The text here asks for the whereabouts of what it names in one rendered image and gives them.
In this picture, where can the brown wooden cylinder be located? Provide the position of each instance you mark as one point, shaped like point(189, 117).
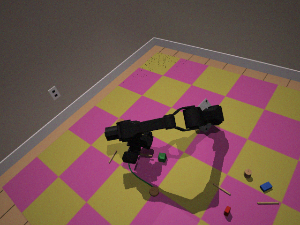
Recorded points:
point(247, 173)

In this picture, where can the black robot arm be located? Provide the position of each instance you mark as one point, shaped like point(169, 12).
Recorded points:
point(194, 117)

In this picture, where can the round wooden button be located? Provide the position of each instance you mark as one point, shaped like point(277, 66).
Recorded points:
point(154, 191)

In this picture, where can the blue rectangular block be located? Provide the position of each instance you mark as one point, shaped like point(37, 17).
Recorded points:
point(266, 186)

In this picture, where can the green cube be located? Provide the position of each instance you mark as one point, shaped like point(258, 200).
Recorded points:
point(162, 157)

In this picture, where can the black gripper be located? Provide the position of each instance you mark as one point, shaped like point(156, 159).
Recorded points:
point(131, 155)

